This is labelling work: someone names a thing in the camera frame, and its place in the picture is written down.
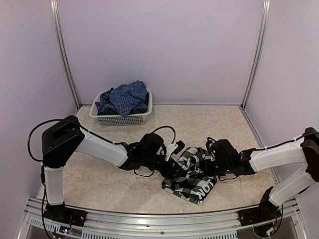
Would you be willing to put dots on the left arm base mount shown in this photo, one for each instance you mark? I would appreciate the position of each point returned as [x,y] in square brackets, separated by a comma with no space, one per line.
[63,214]

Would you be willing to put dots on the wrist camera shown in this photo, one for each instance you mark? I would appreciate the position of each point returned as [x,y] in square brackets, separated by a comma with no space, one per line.
[211,148]
[174,148]

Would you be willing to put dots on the white plastic basket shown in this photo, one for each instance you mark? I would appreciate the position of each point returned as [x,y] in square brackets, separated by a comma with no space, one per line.
[113,120]

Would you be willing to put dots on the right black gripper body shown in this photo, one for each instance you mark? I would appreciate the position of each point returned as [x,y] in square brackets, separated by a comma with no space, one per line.
[215,171]

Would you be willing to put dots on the right aluminium frame post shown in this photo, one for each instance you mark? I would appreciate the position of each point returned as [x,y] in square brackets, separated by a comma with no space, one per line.
[258,52]

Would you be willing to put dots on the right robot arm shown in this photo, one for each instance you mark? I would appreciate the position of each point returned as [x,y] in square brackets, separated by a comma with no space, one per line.
[224,159]

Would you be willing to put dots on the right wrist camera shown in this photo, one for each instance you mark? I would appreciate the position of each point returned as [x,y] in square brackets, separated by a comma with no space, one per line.
[211,148]

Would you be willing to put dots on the front aluminium rail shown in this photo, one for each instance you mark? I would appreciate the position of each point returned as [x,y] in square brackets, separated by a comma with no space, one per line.
[98,224]

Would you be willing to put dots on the blue checkered shirt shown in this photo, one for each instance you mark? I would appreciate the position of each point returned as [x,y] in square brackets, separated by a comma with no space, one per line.
[126,99]

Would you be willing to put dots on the aluminium frame post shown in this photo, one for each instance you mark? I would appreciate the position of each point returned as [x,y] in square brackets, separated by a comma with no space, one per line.
[258,52]
[63,53]

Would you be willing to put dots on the left aluminium frame post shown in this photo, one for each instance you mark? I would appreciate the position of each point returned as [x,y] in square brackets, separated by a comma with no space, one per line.
[63,53]

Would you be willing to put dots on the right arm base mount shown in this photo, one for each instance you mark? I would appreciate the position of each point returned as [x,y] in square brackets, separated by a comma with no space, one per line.
[265,211]

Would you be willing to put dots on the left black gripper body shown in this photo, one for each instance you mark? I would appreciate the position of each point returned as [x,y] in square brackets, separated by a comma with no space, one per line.
[165,172]

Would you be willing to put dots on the black white plaid shirt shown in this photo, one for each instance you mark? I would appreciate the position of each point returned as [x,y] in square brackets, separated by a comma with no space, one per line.
[196,185]

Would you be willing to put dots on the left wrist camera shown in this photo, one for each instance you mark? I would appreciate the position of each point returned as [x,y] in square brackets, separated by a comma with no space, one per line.
[174,148]

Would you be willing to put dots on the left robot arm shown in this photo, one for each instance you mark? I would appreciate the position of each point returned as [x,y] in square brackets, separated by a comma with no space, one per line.
[66,137]

